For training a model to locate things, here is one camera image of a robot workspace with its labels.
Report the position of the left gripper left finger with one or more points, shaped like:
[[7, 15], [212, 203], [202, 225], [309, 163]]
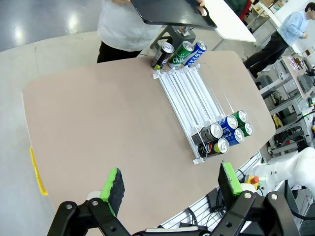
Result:
[[115, 194]]

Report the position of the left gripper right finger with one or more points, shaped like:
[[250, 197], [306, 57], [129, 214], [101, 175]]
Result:
[[225, 184]]

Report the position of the black Pepsi lime can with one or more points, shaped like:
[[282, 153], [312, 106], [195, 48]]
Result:
[[214, 148]]

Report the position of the black serving tray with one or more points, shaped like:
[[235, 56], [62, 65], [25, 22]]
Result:
[[172, 12]]

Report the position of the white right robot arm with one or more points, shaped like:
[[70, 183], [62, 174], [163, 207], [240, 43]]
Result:
[[295, 164]]

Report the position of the person white hoodie torso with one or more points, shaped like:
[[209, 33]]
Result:
[[123, 29]]

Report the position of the person left hand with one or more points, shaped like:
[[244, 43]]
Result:
[[202, 8]]

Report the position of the person right hand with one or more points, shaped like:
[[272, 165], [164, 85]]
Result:
[[120, 2]]

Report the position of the red emergency stop button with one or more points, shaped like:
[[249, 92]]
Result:
[[253, 180]]

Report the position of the white slotted base panel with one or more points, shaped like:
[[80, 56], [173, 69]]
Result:
[[197, 211]]

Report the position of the blue Pocari Sweat can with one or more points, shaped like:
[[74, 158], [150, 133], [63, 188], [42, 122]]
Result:
[[227, 123], [233, 137]]

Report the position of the dark grey soda can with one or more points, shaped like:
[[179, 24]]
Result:
[[209, 132]]

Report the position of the yellow plastic strip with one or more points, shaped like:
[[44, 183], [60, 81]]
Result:
[[38, 172]]

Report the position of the clear acrylic can rack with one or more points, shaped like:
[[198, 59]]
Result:
[[187, 98]]

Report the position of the upright green Chilsung can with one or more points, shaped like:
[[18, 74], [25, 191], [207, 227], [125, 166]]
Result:
[[179, 56]]

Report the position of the upright black Pepsi can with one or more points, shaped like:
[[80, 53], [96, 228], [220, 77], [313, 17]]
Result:
[[161, 57]]

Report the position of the grey plastic stool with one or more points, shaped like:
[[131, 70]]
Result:
[[177, 34]]

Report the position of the white table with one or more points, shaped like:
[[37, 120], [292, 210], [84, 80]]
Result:
[[231, 22]]

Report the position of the figure in light blue shirt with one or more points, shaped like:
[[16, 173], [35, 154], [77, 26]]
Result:
[[292, 27]]

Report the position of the aluminium frame shelf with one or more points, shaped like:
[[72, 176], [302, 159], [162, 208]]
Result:
[[288, 110]]

